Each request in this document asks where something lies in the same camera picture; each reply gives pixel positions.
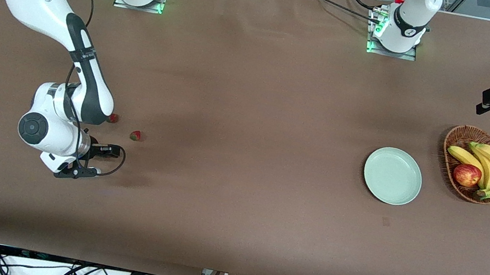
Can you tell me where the pale green round plate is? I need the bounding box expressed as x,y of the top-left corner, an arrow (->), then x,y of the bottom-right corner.
359,143 -> 427,209

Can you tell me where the brown table cover sheet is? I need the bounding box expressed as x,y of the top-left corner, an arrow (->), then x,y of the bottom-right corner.
0,0 -> 490,275

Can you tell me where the brown wicker basket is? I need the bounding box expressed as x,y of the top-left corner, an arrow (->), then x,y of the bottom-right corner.
435,122 -> 490,206

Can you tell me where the red apple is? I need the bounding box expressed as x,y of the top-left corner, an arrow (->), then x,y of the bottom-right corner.
451,161 -> 484,189

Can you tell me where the black base power cable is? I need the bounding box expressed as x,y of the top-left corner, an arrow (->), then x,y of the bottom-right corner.
289,0 -> 390,27

